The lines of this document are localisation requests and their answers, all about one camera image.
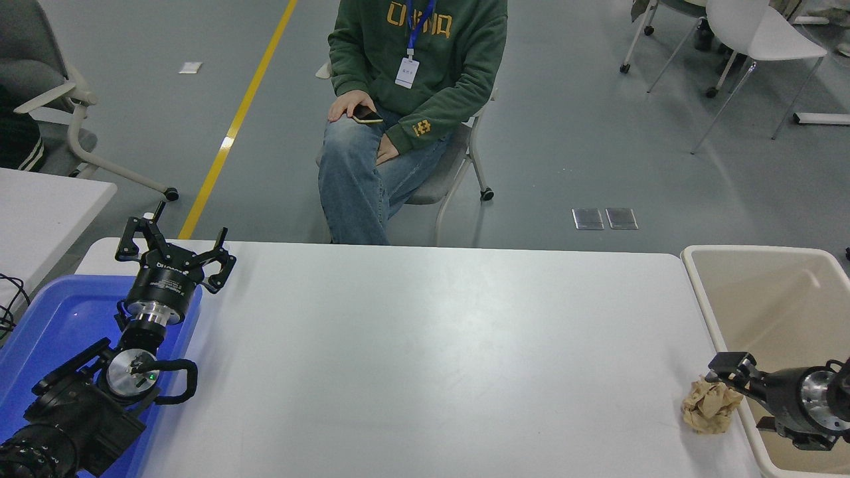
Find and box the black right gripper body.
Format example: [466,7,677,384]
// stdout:
[762,367,814,432]

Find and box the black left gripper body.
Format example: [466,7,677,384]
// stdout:
[125,256,203,313]

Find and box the tan paper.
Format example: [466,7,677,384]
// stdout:
[681,376,744,436]

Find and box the person's right hand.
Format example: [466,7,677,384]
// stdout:
[328,90,379,122]

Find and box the large pale bin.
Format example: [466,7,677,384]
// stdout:
[680,244,850,478]

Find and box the blue plastic tray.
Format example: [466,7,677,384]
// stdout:
[0,276,203,478]

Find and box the white side table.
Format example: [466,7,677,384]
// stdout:
[0,167,118,343]

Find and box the grey office chair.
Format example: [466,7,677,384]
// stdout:
[0,0,180,202]

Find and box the white-legged caster chair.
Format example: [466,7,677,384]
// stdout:
[619,0,743,99]

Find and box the white plastic chair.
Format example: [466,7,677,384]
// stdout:
[647,0,829,155]

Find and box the black cable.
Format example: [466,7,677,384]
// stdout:
[0,274,31,339]

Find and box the grey chair with white frame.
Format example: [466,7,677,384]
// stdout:
[315,61,496,248]

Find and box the blue lanyard ID badge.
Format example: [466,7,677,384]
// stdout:
[395,0,437,89]

